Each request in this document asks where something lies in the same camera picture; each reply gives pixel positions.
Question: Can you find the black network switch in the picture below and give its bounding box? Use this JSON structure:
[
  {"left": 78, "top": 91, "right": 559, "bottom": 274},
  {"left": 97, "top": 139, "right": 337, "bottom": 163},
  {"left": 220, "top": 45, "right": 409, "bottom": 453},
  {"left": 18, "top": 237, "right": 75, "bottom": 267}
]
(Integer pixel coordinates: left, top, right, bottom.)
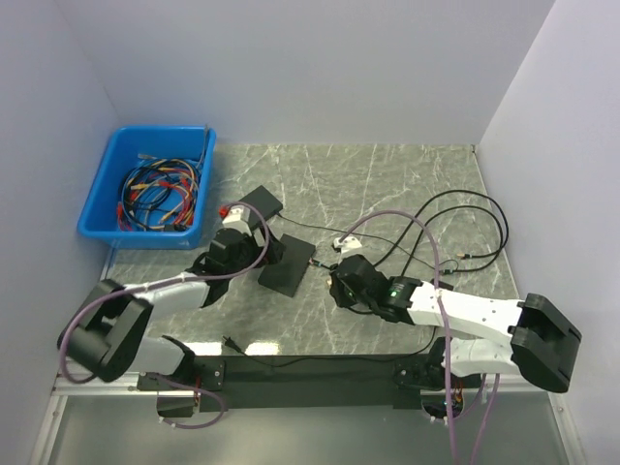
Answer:
[
  {"left": 258, "top": 234, "right": 316, "bottom": 297},
  {"left": 241, "top": 185, "right": 283, "bottom": 222}
]

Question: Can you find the long black ethernet cable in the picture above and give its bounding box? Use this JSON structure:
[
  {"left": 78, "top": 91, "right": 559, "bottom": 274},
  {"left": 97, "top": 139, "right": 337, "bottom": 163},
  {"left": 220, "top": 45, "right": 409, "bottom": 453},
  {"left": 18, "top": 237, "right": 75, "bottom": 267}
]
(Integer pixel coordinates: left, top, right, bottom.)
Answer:
[{"left": 307, "top": 205, "right": 500, "bottom": 272}]

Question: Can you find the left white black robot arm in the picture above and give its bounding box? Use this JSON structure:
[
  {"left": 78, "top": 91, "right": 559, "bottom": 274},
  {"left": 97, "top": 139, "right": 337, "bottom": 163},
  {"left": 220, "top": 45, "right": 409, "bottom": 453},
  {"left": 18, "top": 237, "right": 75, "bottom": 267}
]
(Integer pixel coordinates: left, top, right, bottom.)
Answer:
[{"left": 57, "top": 228, "right": 286, "bottom": 389}]

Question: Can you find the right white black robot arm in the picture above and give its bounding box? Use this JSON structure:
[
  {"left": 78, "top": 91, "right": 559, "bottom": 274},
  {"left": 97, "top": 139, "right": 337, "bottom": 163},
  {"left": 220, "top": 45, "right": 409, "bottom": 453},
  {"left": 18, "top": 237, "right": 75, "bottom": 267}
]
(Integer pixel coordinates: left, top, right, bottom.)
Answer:
[{"left": 329, "top": 255, "right": 582, "bottom": 393}]

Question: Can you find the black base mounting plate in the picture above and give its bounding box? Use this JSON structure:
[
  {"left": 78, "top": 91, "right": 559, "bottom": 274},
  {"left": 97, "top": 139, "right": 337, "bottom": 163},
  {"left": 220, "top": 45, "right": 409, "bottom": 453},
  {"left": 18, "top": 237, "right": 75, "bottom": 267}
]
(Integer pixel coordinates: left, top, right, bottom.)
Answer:
[{"left": 138, "top": 354, "right": 445, "bottom": 418}]

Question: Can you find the blue plastic bin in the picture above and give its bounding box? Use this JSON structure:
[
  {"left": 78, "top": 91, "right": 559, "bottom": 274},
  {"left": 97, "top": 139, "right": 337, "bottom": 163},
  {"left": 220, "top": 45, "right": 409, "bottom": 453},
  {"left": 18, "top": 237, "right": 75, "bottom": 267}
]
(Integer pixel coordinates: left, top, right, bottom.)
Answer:
[{"left": 77, "top": 125, "right": 216, "bottom": 250}]

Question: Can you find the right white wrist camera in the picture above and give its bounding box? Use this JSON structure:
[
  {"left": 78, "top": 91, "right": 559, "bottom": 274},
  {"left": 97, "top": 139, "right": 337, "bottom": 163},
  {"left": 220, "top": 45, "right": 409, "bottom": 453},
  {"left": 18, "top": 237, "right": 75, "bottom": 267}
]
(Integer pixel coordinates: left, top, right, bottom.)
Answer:
[{"left": 332, "top": 234, "right": 362, "bottom": 261}]

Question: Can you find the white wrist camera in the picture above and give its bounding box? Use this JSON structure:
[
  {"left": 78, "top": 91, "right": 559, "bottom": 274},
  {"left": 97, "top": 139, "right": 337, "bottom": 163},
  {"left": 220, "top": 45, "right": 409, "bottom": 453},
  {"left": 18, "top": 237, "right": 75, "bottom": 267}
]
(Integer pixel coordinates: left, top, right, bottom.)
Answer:
[
  {"left": 219, "top": 205, "right": 252, "bottom": 235},
  {"left": 332, "top": 234, "right": 362, "bottom": 261}
]

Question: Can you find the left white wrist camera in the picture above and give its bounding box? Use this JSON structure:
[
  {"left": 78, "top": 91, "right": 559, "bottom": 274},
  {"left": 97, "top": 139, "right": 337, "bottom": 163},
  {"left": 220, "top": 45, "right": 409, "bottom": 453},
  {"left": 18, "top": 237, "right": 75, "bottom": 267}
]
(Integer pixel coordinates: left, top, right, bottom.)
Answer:
[{"left": 219, "top": 205, "right": 252, "bottom": 235}]

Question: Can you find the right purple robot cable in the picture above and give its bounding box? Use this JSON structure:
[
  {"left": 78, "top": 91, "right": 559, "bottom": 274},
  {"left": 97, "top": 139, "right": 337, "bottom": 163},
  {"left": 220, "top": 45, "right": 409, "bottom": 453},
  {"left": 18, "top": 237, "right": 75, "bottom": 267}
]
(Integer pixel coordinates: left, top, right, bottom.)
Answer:
[{"left": 336, "top": 211, "right": 503, "bottom": 465}]

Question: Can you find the bundle of coloured cables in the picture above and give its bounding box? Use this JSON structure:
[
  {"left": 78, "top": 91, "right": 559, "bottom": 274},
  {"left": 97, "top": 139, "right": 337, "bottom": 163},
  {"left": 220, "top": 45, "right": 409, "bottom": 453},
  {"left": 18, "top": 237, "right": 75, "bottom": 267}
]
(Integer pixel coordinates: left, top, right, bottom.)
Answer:
[{"left": 114, "top": 152, "right": 204, "bottom": 233}]

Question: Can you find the aluminium rail frame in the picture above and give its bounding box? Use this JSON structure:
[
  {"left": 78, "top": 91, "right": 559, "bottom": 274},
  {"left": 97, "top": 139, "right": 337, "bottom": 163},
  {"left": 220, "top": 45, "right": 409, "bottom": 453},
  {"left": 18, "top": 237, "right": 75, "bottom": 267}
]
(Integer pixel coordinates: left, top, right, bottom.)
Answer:
[{"left": 28, "top": 139, "right": 590, "bottom": 465}]

